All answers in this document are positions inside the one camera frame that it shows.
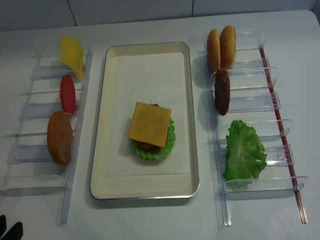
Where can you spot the brown meat patty on tray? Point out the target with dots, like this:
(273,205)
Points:
(148,128)

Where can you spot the red tomato slice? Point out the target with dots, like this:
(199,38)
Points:
(67,94)

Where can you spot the clear acrylic rack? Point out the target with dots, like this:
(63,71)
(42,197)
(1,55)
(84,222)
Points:
(254,100)
(30,97)

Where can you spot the white tray liner paper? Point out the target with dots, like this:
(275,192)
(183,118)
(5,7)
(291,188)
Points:
(151,79)

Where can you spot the green lettuce on tray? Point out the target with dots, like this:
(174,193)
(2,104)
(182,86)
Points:
(154,153)

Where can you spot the orange cheese slice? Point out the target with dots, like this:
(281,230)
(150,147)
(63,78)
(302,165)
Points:
(167,115)

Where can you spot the clear acrylic left rack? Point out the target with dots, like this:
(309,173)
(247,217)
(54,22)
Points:
(30,97)

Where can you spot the orange-brown bun top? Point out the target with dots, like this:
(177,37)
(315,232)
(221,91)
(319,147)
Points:
(59,138)

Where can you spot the tan bun half front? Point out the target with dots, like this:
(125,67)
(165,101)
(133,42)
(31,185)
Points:
(213,50)

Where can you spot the yellow cheese slices in rack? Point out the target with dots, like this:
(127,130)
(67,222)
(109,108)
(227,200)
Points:
(72,54)

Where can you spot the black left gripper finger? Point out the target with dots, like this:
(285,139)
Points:
(15,233)
(3,223)

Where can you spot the green lettuce leaf in rack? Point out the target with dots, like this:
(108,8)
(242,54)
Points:
(245,156)

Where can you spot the brown meat patty in rack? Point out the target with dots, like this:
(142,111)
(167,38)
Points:
(222,91)

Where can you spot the tan bun half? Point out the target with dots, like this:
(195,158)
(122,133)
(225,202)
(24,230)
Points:
(213,50)
(227,41)

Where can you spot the cream metal tray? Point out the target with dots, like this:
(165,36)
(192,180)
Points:
(167,186)

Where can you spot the clear acrylic right rack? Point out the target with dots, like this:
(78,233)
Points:
(254,100)

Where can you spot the tan bun half rear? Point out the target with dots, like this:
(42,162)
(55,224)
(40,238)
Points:
(227,41)

